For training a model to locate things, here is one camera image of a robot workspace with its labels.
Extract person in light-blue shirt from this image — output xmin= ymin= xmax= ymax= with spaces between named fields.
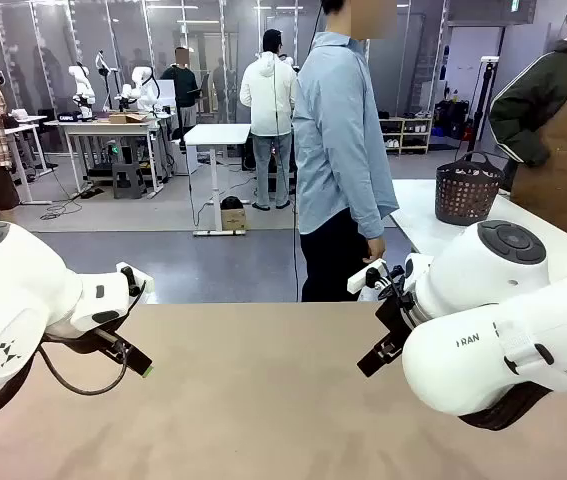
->
xmin=292 ymin=0 xmax=400 ymax=304

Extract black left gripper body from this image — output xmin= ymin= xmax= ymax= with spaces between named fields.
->
xmin=42 ymin=325 xmax=125 ymax=358

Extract small cardboard box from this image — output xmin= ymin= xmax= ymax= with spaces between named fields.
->
xmin=220 ymin=207 xmax=248 ymax=232

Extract dark perforated plastic basket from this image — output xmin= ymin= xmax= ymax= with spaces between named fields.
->
xmin=435 ymin=151 xmax=506 ymax=227

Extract grey plastic stool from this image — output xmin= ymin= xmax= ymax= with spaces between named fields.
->
xmin=111 ymin=162 xmax=146 ymax=201

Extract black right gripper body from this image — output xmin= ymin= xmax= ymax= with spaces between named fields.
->
xmin=374 ymin=294 xmax=417 ymax=347

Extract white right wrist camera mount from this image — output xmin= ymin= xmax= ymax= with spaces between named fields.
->
xmin=347 ymin=261 xmax=407 ymax=303

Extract wooden shoe shelf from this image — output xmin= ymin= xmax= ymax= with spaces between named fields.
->
xmin=378 ymin=116 xmax=435 ymax=156

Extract grey-framed work table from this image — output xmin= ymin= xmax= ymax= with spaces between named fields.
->
xmin=43 ymin=115 xmax=172 ymax=199

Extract flat cardboard box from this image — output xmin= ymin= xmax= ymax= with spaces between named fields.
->
xmin=107 ymin=112 xmax=151 ymax=125

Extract black light stand pole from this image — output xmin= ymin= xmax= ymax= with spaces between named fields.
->
xmin=455 ymin=55 xmax=501 ymax=166

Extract pile of black bags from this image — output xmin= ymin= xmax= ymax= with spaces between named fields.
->
xmin=434 ymin=98 xmax=475 ymax=142

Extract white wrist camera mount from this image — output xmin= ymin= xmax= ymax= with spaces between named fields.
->
xmin=114 ymin=260 xmax=156 ymax=297
xmin=347 ymin=261 xmax=407 ymax=303

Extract person in white hoodie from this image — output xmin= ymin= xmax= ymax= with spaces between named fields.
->
xmin=239 ymin=28 xmax=298 ymax=212

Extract person's right forearm blue sleeve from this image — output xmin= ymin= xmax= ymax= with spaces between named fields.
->
xmin=345 ymin=184 xmax=400 ymax=242

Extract white office desk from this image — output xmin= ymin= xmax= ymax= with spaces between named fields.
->
xmin=4 ymin=115 xmax=55 ymax=207

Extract person in brown apron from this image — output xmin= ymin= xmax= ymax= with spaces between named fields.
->
xmin=487 ymin=0 xmax=567 ymax=237

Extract person's right hand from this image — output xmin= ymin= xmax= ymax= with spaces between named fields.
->
xmin=362 ymin=238 xmax=389 ymax=266

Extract person in dark green sweater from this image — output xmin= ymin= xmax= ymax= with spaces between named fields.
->
xmin=160 ymin=46 xmax=201 ymax=132

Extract white side table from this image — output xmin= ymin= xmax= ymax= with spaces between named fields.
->
xmin=390 ymin=178 xmax=567 ymax=282

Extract white standing desk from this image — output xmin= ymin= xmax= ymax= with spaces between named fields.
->
xmin=182 ymin=123 xmax=253 ymax=238

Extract black tripod stand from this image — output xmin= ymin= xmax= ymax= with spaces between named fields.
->
xmin=94 ymin=49 xmax=115 ymax=113

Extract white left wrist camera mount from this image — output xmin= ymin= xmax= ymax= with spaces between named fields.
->
xmin=114 ymin=260 xmax=156 ymax=297

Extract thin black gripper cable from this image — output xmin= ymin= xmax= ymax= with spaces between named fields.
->
xmin=36 ymin=342 xmax=130 ymax=397

